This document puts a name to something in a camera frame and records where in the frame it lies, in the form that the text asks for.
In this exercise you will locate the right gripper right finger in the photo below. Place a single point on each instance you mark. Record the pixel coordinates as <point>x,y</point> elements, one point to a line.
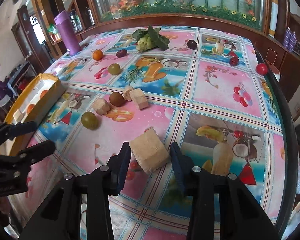
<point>182,168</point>

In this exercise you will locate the small orange tangerine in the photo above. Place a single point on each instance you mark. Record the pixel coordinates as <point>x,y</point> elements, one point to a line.
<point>98,55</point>

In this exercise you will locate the colourful fruit print tablecloth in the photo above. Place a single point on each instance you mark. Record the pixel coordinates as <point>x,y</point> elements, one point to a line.
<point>222,116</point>

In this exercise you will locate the purple spray can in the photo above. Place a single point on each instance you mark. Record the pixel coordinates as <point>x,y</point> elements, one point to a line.
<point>286,38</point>
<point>292,41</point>

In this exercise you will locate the dark red date fruit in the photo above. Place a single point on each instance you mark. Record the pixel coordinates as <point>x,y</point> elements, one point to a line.
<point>121,53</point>

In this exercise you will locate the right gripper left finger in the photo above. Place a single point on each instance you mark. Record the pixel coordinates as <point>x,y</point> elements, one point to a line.
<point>119,165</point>

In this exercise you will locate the green custard apple with leaves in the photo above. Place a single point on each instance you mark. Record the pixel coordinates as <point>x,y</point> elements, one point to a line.
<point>150,38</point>

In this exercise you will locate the purple thermos bottle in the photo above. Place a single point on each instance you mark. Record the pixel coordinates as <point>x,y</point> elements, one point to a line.
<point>65,28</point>

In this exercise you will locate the bright red tomato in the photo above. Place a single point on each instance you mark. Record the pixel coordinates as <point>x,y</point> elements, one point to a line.
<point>261,69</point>

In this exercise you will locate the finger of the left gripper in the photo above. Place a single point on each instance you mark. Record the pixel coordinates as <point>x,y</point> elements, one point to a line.
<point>11,131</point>
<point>35,153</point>

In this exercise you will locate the green round fruit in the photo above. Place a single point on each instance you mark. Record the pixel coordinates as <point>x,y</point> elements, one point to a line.
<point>90,121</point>
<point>114,69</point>

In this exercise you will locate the small beige cake piece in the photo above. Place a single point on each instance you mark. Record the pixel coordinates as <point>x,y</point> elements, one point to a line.
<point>101,106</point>

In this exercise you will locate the dark purple plum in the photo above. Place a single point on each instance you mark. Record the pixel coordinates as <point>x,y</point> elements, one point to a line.
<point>192,44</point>

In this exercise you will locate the green round fruit far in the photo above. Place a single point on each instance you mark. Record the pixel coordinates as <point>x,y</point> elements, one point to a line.
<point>114,69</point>

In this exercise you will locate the large beige sponge cake piece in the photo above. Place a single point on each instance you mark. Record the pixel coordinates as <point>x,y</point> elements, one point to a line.
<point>149,151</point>

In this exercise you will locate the smaller orange tangerine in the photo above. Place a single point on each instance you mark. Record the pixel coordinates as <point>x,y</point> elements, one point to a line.
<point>30,108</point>

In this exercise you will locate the dark red cherry fruit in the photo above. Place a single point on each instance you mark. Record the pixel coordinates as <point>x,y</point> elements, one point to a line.
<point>234,61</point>

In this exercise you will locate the purple spray can right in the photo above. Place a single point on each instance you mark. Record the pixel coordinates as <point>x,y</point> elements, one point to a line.
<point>292,41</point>

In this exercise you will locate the green round fruit near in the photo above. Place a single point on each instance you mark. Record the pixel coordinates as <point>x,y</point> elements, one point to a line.
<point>90,121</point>

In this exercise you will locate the beige cake roll slice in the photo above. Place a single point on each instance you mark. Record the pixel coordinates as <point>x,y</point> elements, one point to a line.
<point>135,95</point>

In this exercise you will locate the brown round fruit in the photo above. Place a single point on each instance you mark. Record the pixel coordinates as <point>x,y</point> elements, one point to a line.
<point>117,99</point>

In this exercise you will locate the large orange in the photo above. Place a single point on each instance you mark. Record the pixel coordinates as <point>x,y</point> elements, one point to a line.
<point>43,93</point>

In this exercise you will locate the purple spray can left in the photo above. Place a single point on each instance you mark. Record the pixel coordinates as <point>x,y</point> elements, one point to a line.
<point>286,38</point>

